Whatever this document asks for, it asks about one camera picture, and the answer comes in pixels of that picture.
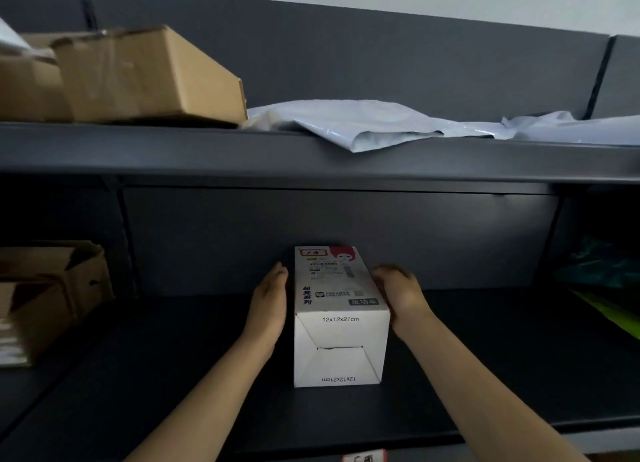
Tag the person's left hand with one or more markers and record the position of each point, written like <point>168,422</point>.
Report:
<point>265,309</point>

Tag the person's right hand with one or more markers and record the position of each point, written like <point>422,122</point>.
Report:
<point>406,301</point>

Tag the person's right fingers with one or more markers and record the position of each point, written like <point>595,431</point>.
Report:
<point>387,284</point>

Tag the person's left fingers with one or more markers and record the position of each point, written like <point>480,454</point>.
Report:
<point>275,284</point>

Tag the white printed cardboard box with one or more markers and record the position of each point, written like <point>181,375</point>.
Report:
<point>340,326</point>

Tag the person's left forearm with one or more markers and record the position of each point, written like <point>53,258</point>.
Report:
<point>210,401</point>

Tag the person's right forearm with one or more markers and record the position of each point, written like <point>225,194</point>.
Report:
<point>475,396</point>

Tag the dark grey metal shelf unit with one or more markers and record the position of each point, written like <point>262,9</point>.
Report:
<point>350,161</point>

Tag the white plastic mailer bag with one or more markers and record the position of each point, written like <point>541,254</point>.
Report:
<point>575,129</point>
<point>360,124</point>

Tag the red and white label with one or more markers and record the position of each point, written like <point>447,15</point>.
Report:
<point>365,457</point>

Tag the dark green plastic bag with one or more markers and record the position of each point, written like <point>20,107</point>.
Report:
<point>600,266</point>

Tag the yellow-green plastic bag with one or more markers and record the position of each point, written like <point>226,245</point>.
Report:
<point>612,311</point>

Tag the open brown cardboard box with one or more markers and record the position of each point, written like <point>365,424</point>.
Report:
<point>47,296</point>

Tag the large brown cardboard box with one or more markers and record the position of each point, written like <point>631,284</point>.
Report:
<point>145,76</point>

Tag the brown taped cardboard box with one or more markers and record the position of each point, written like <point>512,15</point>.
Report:
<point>27,89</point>

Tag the white plastic wrap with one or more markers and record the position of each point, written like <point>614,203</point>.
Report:
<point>11,39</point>

